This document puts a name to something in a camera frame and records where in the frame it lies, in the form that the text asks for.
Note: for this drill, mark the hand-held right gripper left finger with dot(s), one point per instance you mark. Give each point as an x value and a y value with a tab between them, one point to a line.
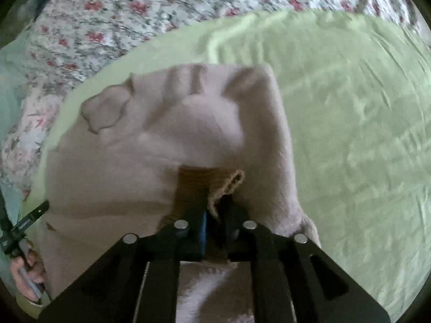
202	235

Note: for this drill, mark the ruffled floral pillow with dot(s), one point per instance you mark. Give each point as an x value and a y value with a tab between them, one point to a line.
30	124

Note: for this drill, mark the grey-beige knit sweater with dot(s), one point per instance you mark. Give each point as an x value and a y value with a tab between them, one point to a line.
151	141

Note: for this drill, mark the person's left hand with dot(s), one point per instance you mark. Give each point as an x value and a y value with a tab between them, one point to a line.
28	272

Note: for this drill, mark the light green bedsheet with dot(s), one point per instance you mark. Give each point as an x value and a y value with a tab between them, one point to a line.
353	124

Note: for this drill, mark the floral quilt with red flowers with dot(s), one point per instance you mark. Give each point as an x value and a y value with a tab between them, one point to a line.
118	16

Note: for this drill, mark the teal floral duvet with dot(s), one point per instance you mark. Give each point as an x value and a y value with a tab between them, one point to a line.
10	84

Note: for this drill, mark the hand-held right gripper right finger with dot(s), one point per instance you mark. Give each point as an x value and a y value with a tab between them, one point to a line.
235	239

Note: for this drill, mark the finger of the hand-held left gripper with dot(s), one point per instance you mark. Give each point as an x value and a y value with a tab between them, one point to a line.
35	212

